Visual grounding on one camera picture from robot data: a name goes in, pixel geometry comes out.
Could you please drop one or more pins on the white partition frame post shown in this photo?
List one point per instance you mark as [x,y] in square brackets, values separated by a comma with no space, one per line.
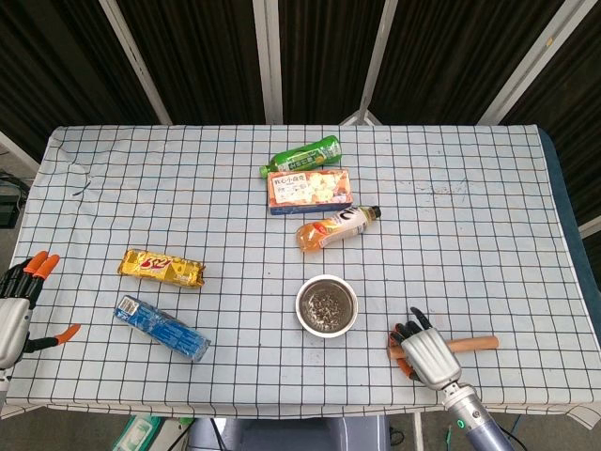
[530,61]
[590,227]
[136,66]
[378,61]
[16,152]
[268,61]

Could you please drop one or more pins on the metal bowl with seeds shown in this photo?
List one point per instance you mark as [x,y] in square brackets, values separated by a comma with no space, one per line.
[326,305]

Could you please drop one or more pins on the orange snack box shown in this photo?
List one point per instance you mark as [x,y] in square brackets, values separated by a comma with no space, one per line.
[310,190]

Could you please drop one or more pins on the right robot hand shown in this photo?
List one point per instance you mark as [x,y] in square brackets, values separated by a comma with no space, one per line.
[429,357]

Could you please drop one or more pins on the blue table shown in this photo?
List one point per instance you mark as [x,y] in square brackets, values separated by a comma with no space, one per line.
[563,197]

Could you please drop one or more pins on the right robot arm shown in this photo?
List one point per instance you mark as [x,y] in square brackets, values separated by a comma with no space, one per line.
[474,418]

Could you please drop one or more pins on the orange juice bottle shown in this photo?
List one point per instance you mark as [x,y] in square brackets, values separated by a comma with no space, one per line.
[328,230]

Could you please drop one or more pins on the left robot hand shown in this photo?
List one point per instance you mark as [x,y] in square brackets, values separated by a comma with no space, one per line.
[11,324]

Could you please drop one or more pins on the green and white package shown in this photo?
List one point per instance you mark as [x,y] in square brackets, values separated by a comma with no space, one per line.
[136,434]

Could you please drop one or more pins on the green plastic bottle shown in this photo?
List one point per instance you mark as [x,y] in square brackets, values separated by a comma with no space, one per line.
[300,157]

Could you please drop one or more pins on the white checkered tablecloth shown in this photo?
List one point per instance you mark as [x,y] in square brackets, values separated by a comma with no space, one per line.
[422,225]

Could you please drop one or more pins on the blue biscuit pack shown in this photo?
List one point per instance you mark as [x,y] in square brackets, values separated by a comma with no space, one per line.
[159,326]

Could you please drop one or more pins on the black electronics box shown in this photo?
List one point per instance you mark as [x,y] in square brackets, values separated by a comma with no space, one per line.
[9,211]

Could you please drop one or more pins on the gold snack pack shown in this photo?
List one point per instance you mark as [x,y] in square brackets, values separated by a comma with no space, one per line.
[159,268]

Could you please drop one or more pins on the white table leg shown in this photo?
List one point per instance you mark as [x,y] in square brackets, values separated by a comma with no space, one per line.
[418,434]

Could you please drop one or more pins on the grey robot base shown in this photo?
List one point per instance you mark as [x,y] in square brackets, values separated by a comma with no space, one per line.
[282,437]

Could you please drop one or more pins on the wooden stick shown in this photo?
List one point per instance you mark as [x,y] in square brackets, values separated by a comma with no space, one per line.
[474,343]

